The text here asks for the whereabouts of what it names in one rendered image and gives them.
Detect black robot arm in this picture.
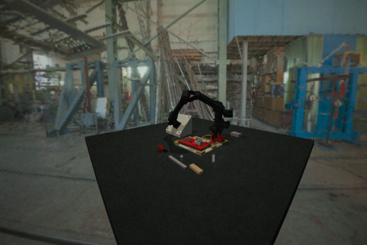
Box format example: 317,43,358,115
168,90,233,129

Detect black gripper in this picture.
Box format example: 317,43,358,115
209,117,224,139

